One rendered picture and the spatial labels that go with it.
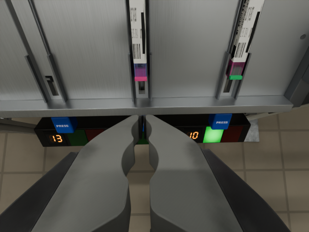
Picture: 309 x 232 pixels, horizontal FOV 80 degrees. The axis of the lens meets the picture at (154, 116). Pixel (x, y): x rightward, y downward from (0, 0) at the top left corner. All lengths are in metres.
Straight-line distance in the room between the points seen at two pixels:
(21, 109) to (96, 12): 0.15
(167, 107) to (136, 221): 0.84
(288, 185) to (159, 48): 1.07
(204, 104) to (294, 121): 1.01
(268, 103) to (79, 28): 0.24
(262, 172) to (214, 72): 0.92
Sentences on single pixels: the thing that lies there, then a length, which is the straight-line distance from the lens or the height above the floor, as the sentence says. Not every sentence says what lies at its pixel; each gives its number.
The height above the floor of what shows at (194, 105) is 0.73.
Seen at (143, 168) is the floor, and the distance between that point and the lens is 0.97.
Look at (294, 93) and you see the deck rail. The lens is 0.29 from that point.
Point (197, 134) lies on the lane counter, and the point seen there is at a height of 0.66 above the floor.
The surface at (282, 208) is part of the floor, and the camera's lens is 1.20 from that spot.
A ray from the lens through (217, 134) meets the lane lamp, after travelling 0.32.
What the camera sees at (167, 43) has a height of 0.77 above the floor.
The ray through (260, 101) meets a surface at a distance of 0.27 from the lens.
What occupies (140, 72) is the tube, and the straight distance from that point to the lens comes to 0.22.
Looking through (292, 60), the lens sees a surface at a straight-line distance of 0.28.
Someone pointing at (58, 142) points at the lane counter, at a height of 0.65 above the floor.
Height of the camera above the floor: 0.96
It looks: 81 degrees down
